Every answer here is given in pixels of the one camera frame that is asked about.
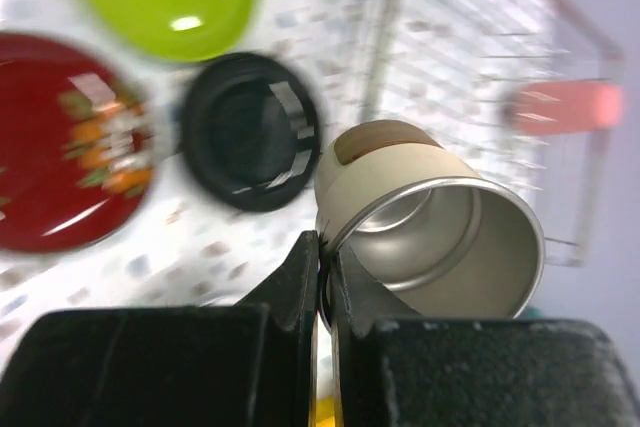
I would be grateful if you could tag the metal wire dish rack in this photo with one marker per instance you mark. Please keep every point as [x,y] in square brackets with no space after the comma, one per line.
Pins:
[448,66]

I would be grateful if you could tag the pink plastic cup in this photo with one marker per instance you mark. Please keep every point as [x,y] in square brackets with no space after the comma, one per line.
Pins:
[548,108]

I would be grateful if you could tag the steel cup beige sleeve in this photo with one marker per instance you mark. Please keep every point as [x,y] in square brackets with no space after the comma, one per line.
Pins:
[424,225]

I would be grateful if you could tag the yellow plastic bin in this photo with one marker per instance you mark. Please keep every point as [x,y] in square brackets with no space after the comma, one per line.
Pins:
[324,375]

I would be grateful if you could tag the teal green cloth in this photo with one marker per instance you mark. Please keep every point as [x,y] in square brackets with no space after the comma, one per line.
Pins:
[531,313]

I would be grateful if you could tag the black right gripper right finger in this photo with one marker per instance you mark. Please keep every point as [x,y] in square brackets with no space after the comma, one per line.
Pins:
[395,367]

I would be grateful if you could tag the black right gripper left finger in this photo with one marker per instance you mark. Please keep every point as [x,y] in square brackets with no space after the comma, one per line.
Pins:
[249,364]

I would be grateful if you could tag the red floral plate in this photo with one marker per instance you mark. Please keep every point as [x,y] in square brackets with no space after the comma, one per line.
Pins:
[76,146]

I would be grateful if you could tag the black plate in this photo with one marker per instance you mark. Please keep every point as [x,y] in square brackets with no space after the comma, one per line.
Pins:
[250,131]

